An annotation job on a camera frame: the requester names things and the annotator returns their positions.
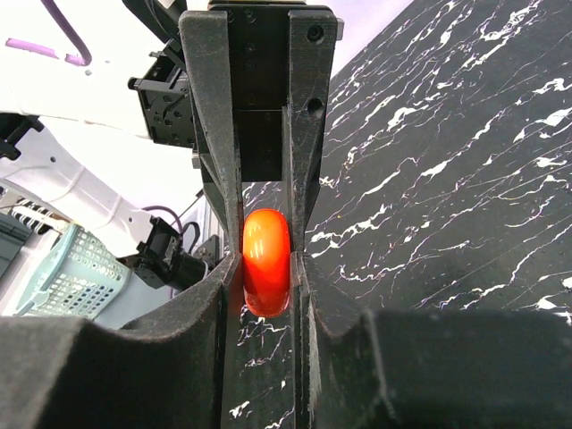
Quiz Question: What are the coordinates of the orange charging case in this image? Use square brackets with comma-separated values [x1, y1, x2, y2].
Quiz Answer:
[242, 208, 290, 317]

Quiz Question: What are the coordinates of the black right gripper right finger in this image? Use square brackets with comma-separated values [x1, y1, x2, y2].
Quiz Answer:
[290, 252, 571, 428]

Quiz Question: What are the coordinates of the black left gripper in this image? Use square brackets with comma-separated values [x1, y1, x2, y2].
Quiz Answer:
[179, 1, 336, 253]

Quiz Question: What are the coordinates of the teal plastic basket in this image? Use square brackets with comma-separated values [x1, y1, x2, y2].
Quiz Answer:
[13, 224, 130, 320]

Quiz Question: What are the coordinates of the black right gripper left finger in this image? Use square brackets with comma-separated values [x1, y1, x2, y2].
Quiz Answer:
[1, 254, 241, 428]

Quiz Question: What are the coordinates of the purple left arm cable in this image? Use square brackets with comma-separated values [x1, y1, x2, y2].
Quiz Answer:
[4, 0, 93, 67]

